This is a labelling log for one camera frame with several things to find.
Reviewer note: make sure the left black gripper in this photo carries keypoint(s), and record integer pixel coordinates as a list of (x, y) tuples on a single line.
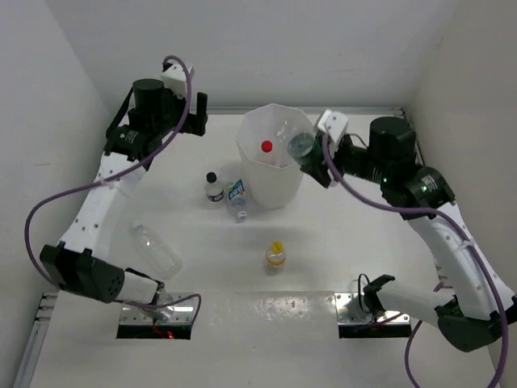
[(196, 123)]

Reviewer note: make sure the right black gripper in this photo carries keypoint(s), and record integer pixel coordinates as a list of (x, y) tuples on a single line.
[(326, 178)]

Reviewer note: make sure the green label plastic bottle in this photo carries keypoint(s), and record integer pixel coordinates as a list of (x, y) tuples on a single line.
[(295, 139)]

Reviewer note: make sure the red cap plastic bottle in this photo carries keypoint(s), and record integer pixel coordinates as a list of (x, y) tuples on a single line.
[(267, 153)]

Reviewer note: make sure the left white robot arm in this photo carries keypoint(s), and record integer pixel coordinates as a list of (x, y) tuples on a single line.
[(78, 263)]

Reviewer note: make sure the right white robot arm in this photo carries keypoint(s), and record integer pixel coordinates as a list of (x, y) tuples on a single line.
[(477, 307)]

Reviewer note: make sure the white octagonal plastic bin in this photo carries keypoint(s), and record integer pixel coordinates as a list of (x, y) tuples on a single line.
[(272, 175)]

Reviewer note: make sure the black cap small bottle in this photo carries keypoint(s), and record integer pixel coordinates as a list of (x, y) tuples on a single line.
[(214, 189)]

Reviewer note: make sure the light blue label bottle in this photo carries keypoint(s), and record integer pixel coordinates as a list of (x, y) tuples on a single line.
[(237, 199)]

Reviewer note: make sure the yellow cap small bottle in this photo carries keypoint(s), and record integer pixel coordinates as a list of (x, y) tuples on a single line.
[(275, 258)]

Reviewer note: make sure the clear unlabelled plastic bottle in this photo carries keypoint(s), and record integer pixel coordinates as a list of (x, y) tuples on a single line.
[(164, 262)]

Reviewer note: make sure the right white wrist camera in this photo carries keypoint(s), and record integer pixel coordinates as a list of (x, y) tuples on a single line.
[(334, 124)]

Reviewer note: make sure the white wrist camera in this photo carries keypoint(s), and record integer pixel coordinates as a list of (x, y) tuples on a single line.
[(334, 124), (174, 79)]

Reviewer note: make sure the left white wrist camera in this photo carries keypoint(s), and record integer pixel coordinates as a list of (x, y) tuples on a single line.
[(174, 79)]

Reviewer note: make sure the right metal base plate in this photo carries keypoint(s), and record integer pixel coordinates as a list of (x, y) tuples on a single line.
[(349, 314)]

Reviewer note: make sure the metal base plate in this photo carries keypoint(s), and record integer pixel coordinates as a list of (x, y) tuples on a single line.
[(349, 314), (175, 314)]

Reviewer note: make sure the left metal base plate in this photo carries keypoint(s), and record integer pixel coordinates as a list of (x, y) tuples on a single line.
[(175, 314)]

